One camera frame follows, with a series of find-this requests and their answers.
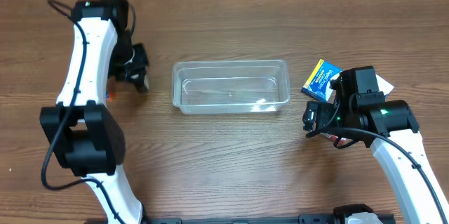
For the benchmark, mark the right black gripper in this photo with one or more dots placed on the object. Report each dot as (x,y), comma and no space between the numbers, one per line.
(316,116)

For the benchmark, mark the clear plastic container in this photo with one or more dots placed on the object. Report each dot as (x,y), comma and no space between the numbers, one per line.
(230,86)

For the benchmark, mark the white blue medicine box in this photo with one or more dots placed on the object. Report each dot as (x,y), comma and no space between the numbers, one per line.
(384,86)

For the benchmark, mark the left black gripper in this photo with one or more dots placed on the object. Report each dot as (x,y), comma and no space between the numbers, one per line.
(137,66)

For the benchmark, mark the red medicine box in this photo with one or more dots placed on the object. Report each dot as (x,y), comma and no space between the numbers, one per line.
(333,138)

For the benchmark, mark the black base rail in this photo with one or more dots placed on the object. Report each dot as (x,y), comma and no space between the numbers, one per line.
(353,213)

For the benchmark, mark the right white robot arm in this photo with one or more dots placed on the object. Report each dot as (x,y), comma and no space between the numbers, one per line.
(361,114)

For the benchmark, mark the orange bottle white cap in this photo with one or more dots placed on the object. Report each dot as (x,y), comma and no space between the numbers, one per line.
(108,96)

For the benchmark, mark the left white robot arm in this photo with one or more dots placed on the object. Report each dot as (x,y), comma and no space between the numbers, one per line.
(87,145)

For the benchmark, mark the blue yellow VapoDrops box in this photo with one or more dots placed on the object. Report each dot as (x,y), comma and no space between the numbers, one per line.
(318,83)

